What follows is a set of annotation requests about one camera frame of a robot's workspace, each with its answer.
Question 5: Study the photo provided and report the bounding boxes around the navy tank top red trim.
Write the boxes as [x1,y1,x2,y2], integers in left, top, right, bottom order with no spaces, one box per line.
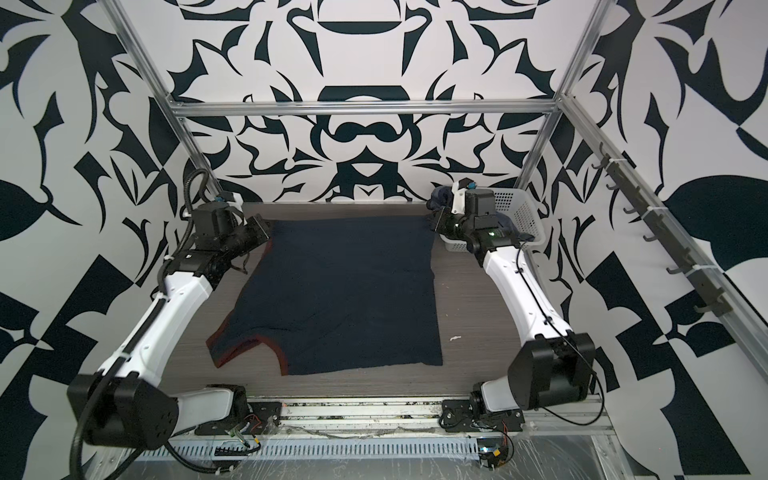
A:
[206,216,443,375]

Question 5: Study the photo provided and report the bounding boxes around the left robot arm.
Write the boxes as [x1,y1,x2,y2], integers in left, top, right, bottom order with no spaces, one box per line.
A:
[67,202,271,450]

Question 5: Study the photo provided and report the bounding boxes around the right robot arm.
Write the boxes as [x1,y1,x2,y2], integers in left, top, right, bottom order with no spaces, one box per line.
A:
[427,179,596,416]

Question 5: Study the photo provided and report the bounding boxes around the blue-grey tank top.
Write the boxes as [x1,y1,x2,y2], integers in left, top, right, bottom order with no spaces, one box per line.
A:
[426,186,454,216]

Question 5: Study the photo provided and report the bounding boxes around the white plastic laundry basket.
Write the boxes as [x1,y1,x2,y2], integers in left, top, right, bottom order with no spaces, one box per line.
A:
[438,188,545,259]

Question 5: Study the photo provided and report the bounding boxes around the small green circuit board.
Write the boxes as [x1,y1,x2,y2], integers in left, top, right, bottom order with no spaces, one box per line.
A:
[477,436,515,470]

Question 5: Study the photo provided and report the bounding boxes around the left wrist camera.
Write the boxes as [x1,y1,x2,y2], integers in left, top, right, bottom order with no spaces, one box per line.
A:
[216,191,241,205]

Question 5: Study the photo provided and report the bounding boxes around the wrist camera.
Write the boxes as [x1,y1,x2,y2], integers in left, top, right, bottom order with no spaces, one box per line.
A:
[451,178,476,216]
[216,191,241,205]

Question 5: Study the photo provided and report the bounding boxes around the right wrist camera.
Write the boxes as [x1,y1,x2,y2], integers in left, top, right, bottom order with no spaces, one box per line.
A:
[451,178,476,216]

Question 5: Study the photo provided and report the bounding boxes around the black corrugated cable hose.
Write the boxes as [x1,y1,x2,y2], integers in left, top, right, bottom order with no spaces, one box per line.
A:
[67,167,241,480]

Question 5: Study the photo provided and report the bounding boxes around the aluminium frame crossbar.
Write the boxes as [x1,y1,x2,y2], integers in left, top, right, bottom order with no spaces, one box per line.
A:
[170,99,556,118]

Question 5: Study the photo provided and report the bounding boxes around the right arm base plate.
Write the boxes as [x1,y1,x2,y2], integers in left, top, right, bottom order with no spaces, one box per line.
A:
[438,399,525,433]

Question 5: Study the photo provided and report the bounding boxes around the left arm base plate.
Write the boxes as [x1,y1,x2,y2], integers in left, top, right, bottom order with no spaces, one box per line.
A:
[194,401,283,436]

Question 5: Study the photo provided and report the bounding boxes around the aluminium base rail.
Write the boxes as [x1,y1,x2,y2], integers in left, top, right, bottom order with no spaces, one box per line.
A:
[104,394,613,442]

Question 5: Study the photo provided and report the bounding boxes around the white slotted cable duct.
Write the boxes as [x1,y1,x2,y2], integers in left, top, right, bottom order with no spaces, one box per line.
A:
[122,436,484,462]

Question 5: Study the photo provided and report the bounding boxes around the wall hook rail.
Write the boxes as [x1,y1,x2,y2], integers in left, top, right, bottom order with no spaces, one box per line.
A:
[595,145,733,317]

